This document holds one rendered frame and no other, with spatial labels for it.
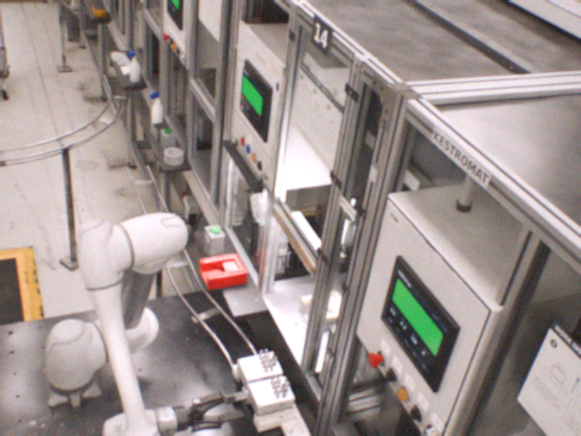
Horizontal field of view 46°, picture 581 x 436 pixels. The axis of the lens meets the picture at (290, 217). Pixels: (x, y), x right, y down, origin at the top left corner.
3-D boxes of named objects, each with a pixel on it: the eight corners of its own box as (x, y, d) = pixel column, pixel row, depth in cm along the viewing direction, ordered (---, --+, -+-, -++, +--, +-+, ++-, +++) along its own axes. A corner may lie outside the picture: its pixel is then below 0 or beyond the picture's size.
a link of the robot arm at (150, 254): (86, 334, 250) (141, 314, 262) (104, 372, 243) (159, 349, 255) (111, 211, 192) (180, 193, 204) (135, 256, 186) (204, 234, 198)
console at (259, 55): (224, 135, 265) (232, 20, 239) (291, 129, 276) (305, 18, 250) (262, 192, 235) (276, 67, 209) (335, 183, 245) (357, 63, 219)
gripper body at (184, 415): (176, 439, 209) (205, 432, 212) (176, 420, 204) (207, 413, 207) (170, 419, 214) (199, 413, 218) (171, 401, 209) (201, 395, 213)
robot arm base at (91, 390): (49, 418, 231) (47, 407, 228) (42, 370, 247) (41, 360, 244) (104, 405, 238) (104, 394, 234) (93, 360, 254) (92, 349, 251)
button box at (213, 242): (203, 249, 279) (204, 226, 272) (221, 246, 282) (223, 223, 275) (208, 260, 273) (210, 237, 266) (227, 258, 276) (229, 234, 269)
